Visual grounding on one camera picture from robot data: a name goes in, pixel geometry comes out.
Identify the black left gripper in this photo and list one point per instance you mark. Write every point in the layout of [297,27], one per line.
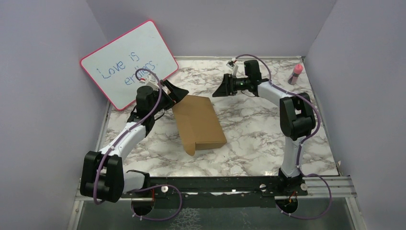
[176,94]

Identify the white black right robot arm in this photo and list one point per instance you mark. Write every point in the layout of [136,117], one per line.
[297,116]

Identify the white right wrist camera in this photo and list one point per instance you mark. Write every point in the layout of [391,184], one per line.
[233,66]

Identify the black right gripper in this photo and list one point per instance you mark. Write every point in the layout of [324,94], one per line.
[226,88]

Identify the pink capped marker bottle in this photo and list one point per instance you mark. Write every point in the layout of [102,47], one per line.
[295,74]

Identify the brown cardboard box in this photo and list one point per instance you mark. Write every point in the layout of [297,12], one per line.
[198,124]

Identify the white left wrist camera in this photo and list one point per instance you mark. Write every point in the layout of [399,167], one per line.
[149,82]

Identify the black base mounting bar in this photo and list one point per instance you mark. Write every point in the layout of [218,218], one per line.
[216,192]

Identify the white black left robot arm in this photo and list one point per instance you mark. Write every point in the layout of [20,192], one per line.
[103,176]

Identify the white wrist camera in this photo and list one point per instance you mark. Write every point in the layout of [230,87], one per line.
[149,82]
[233,66]

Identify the pink framed whiteboard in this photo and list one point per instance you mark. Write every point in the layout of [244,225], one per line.
[115,66]

